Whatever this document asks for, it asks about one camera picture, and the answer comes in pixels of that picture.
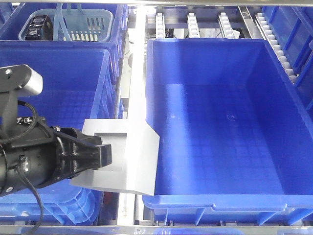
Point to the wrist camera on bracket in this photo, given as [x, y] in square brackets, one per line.
[15, 81]

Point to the blue bin left front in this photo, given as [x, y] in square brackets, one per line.
[76, 86]

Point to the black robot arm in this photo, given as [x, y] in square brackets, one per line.
[5, 188]

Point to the blue bin right edge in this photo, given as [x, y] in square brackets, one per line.
[293, 28]

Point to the large empty blue bin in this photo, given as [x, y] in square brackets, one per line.
[236, 141]

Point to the gray square base block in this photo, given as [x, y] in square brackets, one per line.
[134, 157]

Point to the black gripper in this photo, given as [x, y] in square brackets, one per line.
[38, 154]

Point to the blue bin left rear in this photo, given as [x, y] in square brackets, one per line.
[9, 32]

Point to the light blue plastic basket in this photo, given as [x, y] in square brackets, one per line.
[76, 24]

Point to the black box in basket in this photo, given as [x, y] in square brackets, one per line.
[40, 28]

